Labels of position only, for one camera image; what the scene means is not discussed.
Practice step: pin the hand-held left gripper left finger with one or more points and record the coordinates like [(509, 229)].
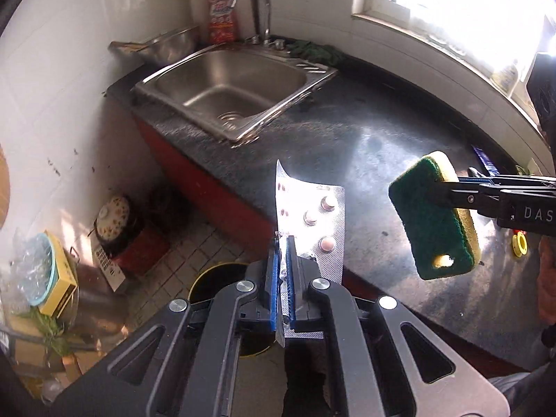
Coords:
[(272, 295)]

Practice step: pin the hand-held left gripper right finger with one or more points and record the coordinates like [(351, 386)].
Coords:
[(293, 286)]

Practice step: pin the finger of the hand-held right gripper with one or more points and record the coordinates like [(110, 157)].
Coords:
[(512, 180), (467, 197)]

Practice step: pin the green and yellow sponge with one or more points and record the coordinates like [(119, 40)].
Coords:
[(430, 226)]

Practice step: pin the black trash bin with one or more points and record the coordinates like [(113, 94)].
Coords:
[(217, 278)]

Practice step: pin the silver pill blister pack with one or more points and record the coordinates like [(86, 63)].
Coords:
[(312, 208)]

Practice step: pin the person's right hand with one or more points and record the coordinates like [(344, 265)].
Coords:
[(548, 278)]

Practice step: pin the yellow tape roll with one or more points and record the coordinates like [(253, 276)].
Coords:
[(519, 243)]

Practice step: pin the blue packet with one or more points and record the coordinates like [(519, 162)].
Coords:
[(485, 160)]

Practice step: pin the person's dark pants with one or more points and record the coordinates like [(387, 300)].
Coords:
[(304, 382)]

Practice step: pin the dark object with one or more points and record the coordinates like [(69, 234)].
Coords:
[(543, 91)]

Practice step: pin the red box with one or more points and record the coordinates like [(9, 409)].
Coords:
[(145, 249)]

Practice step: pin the white appliance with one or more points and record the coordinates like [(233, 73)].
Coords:
[(108, 267)]

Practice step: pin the tall metal pot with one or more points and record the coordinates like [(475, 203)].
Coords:
[(97, 308)]

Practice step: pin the floral lid pot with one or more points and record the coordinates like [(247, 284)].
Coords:
[(114, 215)]

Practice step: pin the window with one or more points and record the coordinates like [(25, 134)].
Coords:
[(456, 4)]

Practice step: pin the stainless steel sink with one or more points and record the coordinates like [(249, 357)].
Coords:
[(230, 91)]

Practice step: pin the dark green cloth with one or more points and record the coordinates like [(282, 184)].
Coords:
[(319, 50)]

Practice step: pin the yellow cardboard box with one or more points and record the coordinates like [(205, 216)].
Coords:
[(61, 278)]

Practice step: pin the light blue plastic basket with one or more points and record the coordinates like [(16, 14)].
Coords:
[(52, 265)]

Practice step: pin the green leafy plant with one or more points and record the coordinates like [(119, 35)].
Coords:
[(50, 330)]

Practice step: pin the brown cardboard box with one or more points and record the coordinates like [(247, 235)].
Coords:
[(52, 362)]

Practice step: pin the clear plastic bag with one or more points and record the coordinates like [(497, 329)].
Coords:
[(24, 265)]

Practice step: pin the metal bowl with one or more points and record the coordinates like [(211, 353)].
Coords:
[(167, 43)]

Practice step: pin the chrome faucet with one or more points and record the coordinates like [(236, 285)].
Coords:
[(263, 13)]

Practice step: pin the red detergent bottle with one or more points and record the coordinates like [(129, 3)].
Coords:
[(222, 13)]

